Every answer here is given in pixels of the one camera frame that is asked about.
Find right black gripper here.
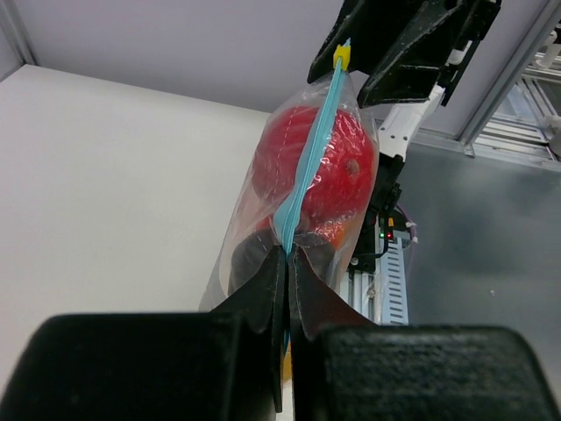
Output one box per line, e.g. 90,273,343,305
307,0,503,107

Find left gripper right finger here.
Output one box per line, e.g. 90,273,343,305
287,250,560,420

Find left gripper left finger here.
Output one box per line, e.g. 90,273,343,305
1,247,286,420

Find dark fake food piece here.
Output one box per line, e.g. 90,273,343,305
228,228,338,295

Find orange fake food piece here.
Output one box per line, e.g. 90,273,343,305
321,220,356,250

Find red fake tomato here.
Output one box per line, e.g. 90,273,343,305
252,105,378,225

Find clear zip top bag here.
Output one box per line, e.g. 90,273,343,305
200,42,380,311

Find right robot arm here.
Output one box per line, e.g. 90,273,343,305
307,0,501,215

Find aluminium mounting rail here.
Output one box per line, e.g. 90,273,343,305
339,257,381,325

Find slotted cable duct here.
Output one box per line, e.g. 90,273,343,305
373,237,409,326

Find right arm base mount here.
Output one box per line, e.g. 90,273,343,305
348,206,408,273

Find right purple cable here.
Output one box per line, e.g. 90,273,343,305
401,205,420,251

